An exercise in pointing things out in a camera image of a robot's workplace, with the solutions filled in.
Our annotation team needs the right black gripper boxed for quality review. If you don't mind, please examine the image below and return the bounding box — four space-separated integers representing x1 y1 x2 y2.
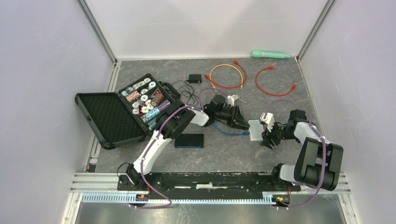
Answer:
259 120 298 150

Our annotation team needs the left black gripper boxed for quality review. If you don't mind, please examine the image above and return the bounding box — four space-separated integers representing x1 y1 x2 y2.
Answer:
214 105 249 130

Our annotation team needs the white plastic box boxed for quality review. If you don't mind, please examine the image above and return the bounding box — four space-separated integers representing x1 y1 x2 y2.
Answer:
248 120 264 141

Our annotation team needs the blue ethernet cable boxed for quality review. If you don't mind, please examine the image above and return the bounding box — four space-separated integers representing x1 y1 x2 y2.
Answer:
212 123 251 137

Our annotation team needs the yellow ethernet cable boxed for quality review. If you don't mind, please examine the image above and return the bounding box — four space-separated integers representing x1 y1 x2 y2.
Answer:
210 64 244 93

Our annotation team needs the black power adapter with cord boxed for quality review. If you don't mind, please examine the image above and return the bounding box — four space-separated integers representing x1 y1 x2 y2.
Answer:
171 74 202 107

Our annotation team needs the black network switch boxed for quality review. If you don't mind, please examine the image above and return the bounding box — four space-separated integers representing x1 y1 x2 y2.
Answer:
174 133 204 148

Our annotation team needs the red ethernet cable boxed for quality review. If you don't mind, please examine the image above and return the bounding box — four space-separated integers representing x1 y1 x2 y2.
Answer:
255 65 297 97
204 60 248 90

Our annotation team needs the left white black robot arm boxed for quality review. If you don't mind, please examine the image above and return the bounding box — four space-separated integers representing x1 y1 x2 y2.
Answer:
126 95 250 190

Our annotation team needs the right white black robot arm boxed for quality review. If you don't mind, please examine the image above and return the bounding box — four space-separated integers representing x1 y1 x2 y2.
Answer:
260 109 344 191

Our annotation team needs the black poker chip case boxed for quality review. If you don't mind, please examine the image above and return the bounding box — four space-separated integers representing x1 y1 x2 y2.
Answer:
75 73 180 150

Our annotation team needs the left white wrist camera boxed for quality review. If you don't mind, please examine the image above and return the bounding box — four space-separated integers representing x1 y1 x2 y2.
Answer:
226 95 240 107

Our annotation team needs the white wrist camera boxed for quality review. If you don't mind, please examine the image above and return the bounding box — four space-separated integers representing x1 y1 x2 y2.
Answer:
260 112 275 132
226 95 240 107

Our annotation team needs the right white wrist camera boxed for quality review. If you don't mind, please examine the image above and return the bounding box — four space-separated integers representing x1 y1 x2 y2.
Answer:
260 112 275 132

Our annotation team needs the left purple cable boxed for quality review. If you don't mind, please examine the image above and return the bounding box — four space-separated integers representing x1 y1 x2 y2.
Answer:
129 88 230 210

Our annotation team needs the purple cable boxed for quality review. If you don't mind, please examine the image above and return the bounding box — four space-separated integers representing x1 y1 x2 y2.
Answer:
263 99 327 211
129 88 230 210

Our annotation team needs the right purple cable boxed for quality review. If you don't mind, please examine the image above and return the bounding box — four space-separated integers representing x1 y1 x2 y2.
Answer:
263 99 327 211

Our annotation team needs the white slotted cable duct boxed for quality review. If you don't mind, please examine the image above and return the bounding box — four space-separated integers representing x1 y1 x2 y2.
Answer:
81 193 276 205

